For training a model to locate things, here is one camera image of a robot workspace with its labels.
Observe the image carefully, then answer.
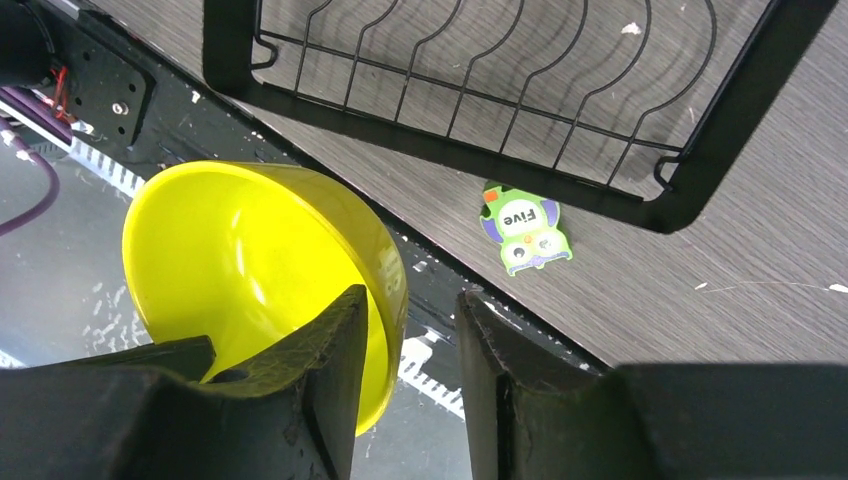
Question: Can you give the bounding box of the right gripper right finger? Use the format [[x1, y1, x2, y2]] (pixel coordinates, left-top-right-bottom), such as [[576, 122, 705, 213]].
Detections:
[[456, 292, 847, 479]]

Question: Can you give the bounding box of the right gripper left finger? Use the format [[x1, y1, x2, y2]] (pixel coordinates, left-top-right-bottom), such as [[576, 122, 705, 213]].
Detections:
[[1, 285, 368, 479]]

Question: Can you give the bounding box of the yellow green bowl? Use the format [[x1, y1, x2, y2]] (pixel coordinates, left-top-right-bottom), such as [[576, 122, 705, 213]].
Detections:
[[122, 160, 409, 433]]

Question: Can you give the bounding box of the green owl number tile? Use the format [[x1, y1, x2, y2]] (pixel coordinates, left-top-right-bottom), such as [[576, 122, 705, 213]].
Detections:
[[480, 180, 573, 277]]

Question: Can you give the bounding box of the black wire dish rack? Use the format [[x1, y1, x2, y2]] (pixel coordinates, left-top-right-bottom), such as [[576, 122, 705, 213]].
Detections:
[[202, 1, 837, 234]]

